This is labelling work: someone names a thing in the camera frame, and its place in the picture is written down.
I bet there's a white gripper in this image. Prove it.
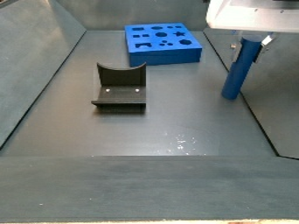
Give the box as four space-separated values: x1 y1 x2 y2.
206 0 299 62

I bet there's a blue round cylinder peg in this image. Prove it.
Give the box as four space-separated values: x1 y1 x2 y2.
222 35 262 100

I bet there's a blue foam shape board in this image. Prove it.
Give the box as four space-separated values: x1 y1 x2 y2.
126 23 202 67

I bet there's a black curved cradle stand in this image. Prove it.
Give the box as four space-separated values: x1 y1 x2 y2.
91 64 146 107

